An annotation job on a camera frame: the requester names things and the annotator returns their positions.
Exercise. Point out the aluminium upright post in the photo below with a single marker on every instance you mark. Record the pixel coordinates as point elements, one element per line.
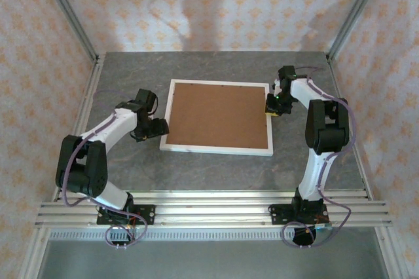
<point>355,13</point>
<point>70,13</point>

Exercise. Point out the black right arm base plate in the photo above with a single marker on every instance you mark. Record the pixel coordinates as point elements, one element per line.
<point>278,215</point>

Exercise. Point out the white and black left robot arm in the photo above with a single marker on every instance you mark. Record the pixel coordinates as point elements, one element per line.
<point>82,167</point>

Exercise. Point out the aluminium leg profile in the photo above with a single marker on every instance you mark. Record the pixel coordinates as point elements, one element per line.
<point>391,252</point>
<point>32,256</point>

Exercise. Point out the white picture frame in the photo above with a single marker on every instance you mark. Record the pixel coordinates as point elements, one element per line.
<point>212,149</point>

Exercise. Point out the wide aluminium mounting rail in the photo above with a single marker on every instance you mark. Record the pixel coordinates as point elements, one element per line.
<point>209,213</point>

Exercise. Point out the aluminium side rail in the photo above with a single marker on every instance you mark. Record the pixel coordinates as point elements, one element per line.
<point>94,76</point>
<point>334,76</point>

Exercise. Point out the aluminium table edge rail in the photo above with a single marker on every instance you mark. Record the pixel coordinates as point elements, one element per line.
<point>209,195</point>

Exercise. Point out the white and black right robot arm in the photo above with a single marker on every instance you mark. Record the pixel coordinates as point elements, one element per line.
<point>327,128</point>

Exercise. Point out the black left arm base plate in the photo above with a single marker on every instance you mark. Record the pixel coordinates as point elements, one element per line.
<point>149,215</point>

